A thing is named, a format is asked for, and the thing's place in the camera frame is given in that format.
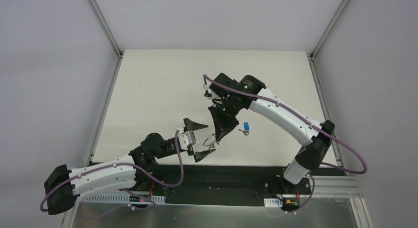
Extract blue capped key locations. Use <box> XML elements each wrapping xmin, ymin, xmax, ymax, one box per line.
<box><xmin>238</xmin><ymin>122</ymin><xmax>249</xmax><ymax>136</ymax></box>

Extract silver keyring with clips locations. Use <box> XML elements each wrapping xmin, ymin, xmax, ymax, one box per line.
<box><xmin>203</xmin><ymin>133</ymin><xmax>219</xmax><ymax>149</ymax></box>

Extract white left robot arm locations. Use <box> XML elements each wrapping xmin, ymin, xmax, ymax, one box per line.
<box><xmin>39</xmin><ymin>118</ymin><xmax>214</xmax><ymax>215</ymax></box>

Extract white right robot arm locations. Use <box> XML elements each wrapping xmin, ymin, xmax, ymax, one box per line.
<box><xmin>203</xmin><ymin>73</ymin><xmax>335</xmax><ymax>193</ymax></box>

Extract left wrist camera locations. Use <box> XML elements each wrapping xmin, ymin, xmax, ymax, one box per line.
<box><xmin>176</xmin><ymin>127</ymin><xmax>196</xmax><ymax>153</ymax></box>

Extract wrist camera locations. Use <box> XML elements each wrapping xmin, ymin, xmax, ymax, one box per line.
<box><xmin>176</xmin><ymin>127</ymin><xmax>196</xmax><ymax>153</ymax></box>
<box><xmin>203</xmin><ymin>83</ymin><xmax>212</xmax><ymax>98</ymax></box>

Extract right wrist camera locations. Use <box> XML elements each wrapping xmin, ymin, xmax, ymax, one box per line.
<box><xmin>203</xmin><ymin>83</ymin><xmax>212</xmax><ymax>98</ymax></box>

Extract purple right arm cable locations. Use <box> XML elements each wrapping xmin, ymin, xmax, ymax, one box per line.
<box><xmin>203</xmin><ymin>74</ymin><xmax>368</xmax><ymax>175</ymax></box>

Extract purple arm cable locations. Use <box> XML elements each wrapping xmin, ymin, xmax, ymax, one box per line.
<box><xmin>39</xmin><ymin>130</ymin><xmax>185</xmax><ymax>213</ymax></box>
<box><xmin>203</xmin><ymin>74</ymin><xmax>368</xmax><ymax>175</ymax></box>

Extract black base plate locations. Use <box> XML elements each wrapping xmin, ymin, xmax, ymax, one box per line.
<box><xmin>129</xmin><ymin>165</ymin><xmax>312</xmax><ymax>206</ymax></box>

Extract right white slotted cable duct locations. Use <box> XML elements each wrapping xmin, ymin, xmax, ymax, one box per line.
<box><xmin>264</xmin><ymin>198</ymin><xmax>283</xmax><ymax>208</ymax></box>

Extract white slotted cable duct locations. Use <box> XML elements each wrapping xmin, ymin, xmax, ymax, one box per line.
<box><xmin>264</xmin><ymin>198</ymin><xmax>283</xmax><ymax>208</ymax></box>
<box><xmin>82</xmin><ymin>192</ymin><xmax>166</xmax><ymax>204</ymax></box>

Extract aluminium frame rail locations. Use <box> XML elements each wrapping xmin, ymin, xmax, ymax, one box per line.
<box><xmin>313</xmin><ymin>176</ymin><xmax>364</xmax><ymax>198</ymax></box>

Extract left white slotted cable duct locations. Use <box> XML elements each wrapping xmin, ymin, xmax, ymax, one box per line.
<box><xmin>82</xmin><ymin>192</ymin><xmax>166</xmax><ymax>204</ymax></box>

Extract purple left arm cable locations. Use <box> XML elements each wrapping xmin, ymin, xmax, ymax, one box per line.
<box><xmin>39</xmin><ymin>130</ymin><xmax>185</xmax><ymax>213</ymax></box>

